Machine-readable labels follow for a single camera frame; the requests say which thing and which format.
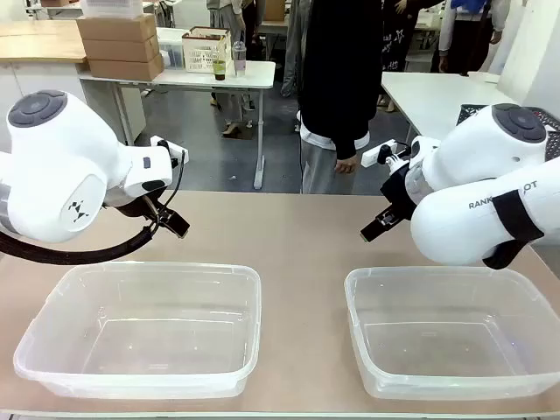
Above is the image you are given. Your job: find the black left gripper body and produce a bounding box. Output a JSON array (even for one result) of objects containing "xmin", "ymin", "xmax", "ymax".
[{"xmin": 114, "ymin": 192, "xmax": 167, "ymax": 222}]

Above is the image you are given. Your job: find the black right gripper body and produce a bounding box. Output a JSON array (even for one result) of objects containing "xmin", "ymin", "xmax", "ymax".
[{"xmin": 379, "ymin": 164, "xmax": 417, "ymax": 225}]

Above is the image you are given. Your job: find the clear plastic bin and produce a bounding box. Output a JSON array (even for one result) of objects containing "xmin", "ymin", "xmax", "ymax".
[
  {"xmin": 12, "ymin": 261, "xmax": 263, "ymax": 400},
  {"xmin": 344, "ymin": 265, "xmax": 560, "ymax": 401}
]

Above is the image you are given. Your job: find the dark woven plastic basket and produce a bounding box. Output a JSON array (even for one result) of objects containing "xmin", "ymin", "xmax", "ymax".
[{"xmin": 457, "ymin": 103, "xmax": 560, "ymax": 165}]

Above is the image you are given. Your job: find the white slatted basket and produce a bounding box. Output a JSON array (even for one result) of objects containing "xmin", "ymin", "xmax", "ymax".
[{"xmin": 180, "ymin": 26, "xmax": 232, "ymax": 74}]

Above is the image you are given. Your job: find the person's left hand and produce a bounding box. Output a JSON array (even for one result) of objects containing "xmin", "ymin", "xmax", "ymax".
[{"xmin": 333, "ymin": 156, "xmax": 358, "ymax": 175}]

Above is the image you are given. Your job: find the large white table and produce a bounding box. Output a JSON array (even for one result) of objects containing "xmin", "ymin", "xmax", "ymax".
[{"xmin": 379, "ymin": 71, "xmax": 526, "ymax": 148}]

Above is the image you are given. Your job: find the person in black top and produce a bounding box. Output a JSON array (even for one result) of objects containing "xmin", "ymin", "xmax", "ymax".
[{"xmin": 297, "ymin": 0, "xmax": 387, "ymax": 195}]

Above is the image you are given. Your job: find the cardboard box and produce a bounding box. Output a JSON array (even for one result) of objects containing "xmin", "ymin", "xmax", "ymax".
[
  {"xmin": 87, "ymin": 52, "xmax": 165, "ymax": 82},
  {"xmin": 76, "ymin": 12, "xmax": 158, "ymax": 44},
  {"xmin": 81, "ymin": 35, "xmax": 161, "ymax": 63}
]

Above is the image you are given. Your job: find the clear small storage box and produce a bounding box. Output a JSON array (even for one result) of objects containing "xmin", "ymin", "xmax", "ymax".
[{"xmin": 156, "ymin": 40, "xmax": 187, "ymax": 71}]

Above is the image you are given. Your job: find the bystander in star-print dress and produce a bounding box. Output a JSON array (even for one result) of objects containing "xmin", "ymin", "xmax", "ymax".
[{"xmin": 376, "ymin": 0, "xmax": 443, "ymax": 110}]

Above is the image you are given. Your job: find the bottle with dark liquid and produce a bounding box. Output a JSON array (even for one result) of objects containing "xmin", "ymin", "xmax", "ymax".
[{"xmin": 212, "ymin": 46, "xmax": 228, "ymax": 82}]

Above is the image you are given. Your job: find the white folding table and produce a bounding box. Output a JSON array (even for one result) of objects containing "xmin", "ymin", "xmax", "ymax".
[{"xmin": 79, "ymin": 26, "xmax": 277, "ymax": 191}]

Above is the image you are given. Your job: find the bystander in white jacket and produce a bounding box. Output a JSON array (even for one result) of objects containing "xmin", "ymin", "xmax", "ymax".
[{"xmin": 430, "ymin": 0, "xmax": 513, "ymax": 74}]

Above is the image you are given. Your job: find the clear plastic cup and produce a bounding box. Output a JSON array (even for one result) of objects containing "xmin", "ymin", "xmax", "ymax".
[{"xmin": 232, "ymin": 40, "xmax": 248, "ymax": 79}]

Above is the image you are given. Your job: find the bystander in grey coat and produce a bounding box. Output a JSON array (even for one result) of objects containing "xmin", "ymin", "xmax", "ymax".
[{"xmin": 279, "ymin": 0, "xmax": 310, "ymax": 98}]

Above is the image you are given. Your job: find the wooden top white counter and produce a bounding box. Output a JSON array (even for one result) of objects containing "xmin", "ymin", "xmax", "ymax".
[{"xmin": 0, "ymin": 19, "xmax": 148, "ymax": 154}]

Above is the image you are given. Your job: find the translucent white storage box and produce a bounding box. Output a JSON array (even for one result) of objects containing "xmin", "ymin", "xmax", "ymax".
[{"xmin": 80, "ymin": 0, "xmax": 146, "ymax": 20}]

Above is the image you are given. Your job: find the bystander in grey clothes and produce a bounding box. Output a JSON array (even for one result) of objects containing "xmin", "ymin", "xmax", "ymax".
[{"xmin": 206, "ymin": 0, "xmax": 260, "ymax": 137}]

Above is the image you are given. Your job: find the thin black camera cable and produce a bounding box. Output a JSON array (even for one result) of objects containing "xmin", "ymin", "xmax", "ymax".
[{"xmin": 148, "ymin": 150, "xmax": 187, "ymax": 231}]

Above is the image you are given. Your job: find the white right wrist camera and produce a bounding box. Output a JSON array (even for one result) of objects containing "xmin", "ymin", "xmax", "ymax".
[{"xmin": 361, "ymin": 138, "xmax": 413, "ymax": 169}]

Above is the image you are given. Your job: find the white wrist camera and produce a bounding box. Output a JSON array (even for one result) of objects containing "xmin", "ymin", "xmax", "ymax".
[
  {"xmin": 361, "ymin": 138, "xmax": 413, "ymax": 169},
  {"xmin": 150, "ymin": 136, "xmax": 191, "ymax": 165}
]

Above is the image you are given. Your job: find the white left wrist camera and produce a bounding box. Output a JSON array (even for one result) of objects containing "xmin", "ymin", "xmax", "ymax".
[{"xmin": 150, "ymin": 136, "xmax": 191, "ymax": 165}]

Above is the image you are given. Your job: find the black braided cable sleeve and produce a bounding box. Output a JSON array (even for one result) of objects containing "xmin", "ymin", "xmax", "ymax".
[{"xmin": 0, "ymin": 222, "xmax": 155, "ymax": 266}]

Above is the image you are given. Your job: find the black strap and cable sleeve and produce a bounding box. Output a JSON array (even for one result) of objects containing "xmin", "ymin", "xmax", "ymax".
[{"xmin": 482, "ymin": 190, "xmax": 546, "ymax": 270}]

